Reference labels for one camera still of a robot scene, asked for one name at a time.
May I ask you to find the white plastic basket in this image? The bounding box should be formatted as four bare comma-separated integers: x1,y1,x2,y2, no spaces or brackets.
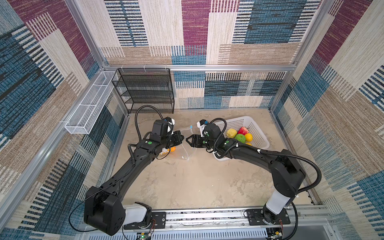
224,116,270,149

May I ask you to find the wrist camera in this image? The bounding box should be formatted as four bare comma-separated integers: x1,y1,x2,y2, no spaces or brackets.
164,117,175,135
197,120,209,133

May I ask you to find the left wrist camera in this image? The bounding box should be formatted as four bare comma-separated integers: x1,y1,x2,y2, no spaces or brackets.
164,117,175,135

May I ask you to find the black wire shelf rack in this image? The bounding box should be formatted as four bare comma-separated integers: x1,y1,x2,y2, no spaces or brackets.
112,68,175,114

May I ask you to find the dark green lime toy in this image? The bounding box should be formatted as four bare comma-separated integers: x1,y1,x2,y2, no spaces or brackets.
235,134,246,144

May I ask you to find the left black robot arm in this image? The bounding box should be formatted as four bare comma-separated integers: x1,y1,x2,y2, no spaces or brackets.
82,116,184,236

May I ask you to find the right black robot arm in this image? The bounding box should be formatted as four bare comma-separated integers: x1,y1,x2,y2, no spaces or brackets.
186,120,322,225

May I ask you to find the aluminium rail frame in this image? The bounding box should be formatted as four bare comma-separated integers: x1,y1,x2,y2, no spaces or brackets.
76,205,341,240

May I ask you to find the clear zip top bag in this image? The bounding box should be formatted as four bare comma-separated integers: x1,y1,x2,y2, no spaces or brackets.
157,126,197,161

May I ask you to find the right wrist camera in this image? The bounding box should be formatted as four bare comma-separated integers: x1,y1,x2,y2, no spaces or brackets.
197,120,209,133

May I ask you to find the yellow lemon toy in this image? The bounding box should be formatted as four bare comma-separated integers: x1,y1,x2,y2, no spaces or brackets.
245,133,253,142

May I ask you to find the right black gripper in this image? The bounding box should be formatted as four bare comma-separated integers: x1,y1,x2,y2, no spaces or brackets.
185,134,217,149

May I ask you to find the white wire mesh tray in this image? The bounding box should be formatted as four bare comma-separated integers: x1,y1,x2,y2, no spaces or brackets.
65,71,115,135

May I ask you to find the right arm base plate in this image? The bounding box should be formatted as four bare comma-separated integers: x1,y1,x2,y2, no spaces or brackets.
244,208,291,226

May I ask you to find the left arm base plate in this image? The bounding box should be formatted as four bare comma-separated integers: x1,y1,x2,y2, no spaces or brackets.
123,212,167,230

